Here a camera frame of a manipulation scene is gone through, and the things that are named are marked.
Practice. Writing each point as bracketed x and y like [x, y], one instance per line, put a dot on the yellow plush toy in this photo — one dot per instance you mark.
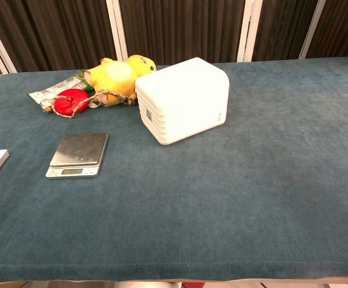
[114, 79]

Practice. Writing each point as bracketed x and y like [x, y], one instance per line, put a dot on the white ribbed plastic box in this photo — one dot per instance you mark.
[186, 99]

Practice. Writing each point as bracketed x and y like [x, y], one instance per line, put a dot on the brown slatted screen panel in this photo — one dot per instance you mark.
[63, 30]
[342, 27]
[282, 27]
[180, 27]

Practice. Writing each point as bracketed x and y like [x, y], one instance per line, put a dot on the red round disc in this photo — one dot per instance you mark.
[71, 101]

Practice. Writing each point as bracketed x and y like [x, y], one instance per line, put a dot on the digital kitchen scale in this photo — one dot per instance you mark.
[79, 148]

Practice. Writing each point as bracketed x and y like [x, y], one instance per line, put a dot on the silver and green snack packet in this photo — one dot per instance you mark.
[49, 93]

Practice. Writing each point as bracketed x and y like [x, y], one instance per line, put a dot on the blue table cloth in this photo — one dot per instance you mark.
[210, 195]

